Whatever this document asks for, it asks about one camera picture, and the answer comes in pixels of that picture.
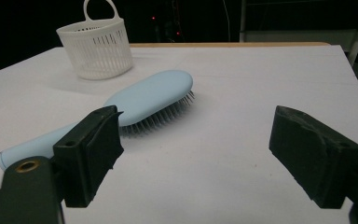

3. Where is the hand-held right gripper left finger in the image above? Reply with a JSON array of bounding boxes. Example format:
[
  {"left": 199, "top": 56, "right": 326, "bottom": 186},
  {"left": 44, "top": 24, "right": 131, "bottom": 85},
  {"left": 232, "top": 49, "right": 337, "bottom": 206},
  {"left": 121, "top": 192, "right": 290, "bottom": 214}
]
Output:
[{"left": 52, "top": 105, "right": 125, "bottom": 209}]

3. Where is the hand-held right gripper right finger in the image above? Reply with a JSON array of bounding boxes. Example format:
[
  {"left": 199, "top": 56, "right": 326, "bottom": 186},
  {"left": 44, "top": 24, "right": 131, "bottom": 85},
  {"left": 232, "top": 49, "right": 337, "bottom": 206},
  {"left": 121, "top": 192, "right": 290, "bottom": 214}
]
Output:
[{"left": 268, "top": 105, "right": 358, "bottom": 209}]

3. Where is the light blue hairbrush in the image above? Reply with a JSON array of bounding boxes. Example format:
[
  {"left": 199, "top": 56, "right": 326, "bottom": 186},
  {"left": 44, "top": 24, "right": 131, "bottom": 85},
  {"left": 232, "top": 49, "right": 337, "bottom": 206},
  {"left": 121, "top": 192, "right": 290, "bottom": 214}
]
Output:
[{"left": 0, "top": 69, "right": 197, "bottom": 172}]

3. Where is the white plastic basket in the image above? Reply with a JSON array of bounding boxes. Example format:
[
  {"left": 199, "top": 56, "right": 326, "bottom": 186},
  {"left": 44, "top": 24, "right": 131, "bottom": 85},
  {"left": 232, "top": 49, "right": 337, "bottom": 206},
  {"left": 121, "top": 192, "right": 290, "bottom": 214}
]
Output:
[{"left": 55, "top": 0, "right": 134, "bottom": 81}]

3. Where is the white table cover sheet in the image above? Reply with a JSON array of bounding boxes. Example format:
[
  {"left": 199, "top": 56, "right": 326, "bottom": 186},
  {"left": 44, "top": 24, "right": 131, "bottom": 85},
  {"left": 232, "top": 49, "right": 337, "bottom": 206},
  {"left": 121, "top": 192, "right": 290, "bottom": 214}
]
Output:
[{"left": 0, "top": 45, "right": 358, "bottom": 224}]

